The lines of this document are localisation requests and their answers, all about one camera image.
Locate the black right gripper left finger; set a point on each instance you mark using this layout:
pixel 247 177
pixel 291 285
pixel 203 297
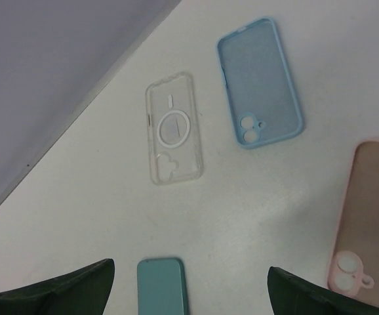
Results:
pixel 84 291

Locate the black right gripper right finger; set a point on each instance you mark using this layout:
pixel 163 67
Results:
pixel 292 295

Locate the phone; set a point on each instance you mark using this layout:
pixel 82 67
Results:
pixel 162 289

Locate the pink phone case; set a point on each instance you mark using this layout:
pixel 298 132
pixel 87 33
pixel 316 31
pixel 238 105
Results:
pixel 354 263

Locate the clear phone case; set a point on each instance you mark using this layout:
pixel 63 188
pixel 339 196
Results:
pixel 174 142

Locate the light blue phone case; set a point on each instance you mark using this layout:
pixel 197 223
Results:
pixel 262 100

